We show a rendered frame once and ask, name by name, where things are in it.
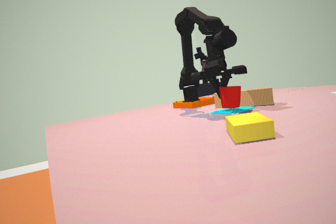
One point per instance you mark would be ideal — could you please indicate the red cup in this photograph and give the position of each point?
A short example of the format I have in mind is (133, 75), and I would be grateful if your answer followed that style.
(230, 97)

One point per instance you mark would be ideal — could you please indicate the yellow block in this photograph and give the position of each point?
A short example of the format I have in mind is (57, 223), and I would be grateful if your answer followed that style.
(249, 127)

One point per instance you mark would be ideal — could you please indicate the tan wooden plank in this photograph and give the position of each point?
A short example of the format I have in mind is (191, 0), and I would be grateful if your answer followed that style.
(263, 96)

